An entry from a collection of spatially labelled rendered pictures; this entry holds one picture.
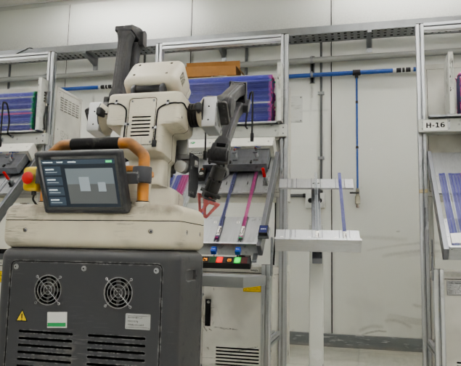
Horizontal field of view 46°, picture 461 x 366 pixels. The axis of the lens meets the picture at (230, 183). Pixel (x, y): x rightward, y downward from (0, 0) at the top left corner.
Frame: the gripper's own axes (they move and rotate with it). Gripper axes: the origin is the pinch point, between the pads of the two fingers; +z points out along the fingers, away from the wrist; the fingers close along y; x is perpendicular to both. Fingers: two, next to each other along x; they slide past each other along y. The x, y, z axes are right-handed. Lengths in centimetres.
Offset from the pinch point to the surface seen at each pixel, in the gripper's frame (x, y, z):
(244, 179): 30, -57, -14
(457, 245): 97, 26, -22
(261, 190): 37, -45, -12
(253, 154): 32, -64, -27
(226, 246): 20.1, -18.7, 14.3
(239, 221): 26.0, -30.5, 3.8
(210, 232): 14.7, -30.6, 12.3
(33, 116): -82, -143, -3
